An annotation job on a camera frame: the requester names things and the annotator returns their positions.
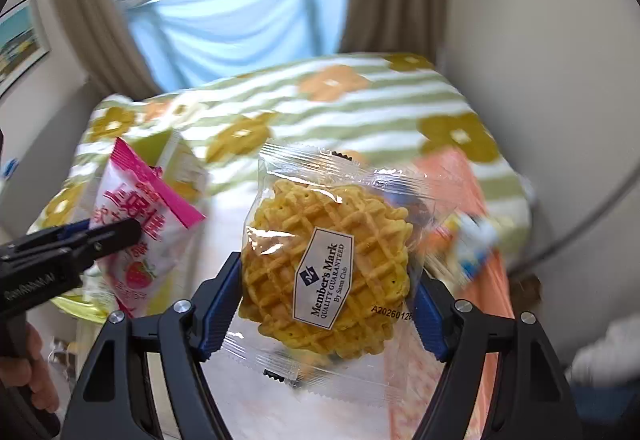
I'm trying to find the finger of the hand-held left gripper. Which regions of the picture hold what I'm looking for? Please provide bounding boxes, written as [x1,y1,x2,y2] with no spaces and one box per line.
[12,220,93,251]
[70,218,143,271]

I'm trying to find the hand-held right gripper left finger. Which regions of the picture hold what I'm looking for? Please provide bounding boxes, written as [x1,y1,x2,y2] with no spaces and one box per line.
[65,251,246,440]

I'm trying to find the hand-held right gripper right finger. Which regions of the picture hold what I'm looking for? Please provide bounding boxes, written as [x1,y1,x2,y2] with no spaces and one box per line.
[407,270,573,440]

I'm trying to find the pink snack packet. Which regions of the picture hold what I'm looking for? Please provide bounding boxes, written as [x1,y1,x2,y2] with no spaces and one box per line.
[82,137,207,321]

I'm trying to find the clear waffle packet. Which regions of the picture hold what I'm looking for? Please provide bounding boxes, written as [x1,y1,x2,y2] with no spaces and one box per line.
[222,140,453,413]

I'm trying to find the person's left hand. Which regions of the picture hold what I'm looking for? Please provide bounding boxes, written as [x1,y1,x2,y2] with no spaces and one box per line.
[0,322,60,413]

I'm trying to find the white towel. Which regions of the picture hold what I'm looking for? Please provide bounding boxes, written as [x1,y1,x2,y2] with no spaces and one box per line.
[75,192,436,440]

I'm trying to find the white garment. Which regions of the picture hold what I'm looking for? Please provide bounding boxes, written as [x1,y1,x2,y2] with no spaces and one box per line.
[567,320,640,386]

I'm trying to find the floral striped blanket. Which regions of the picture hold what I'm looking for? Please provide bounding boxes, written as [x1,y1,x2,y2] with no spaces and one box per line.
[40,52,533,261]

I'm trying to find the light blue cloth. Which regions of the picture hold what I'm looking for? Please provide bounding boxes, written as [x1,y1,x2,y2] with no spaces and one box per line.
[125,0,351,93]

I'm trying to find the black cable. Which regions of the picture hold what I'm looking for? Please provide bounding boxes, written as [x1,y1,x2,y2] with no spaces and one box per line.
[505,160,640,276]

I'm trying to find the framed wall poster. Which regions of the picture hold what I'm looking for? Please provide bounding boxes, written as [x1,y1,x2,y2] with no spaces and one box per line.
[0,0,51,98]

